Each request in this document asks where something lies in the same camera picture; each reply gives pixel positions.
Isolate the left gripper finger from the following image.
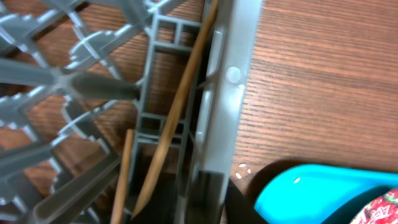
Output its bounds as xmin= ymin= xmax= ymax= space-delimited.
xmin=224 ymin=179 xmax=267 ymax=224

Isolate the teal serving tray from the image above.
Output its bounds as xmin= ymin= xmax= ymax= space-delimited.
xmin=254 ymin=164 xmax=397 ymax=223

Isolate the red snack wrapper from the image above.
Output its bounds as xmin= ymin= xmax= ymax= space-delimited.
xmin=350 ymin=189 xmax=398 ymax=224

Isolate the grey plastic dish rack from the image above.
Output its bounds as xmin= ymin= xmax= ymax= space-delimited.
xmin=1 ymin=1 xmax=262 ymax=223

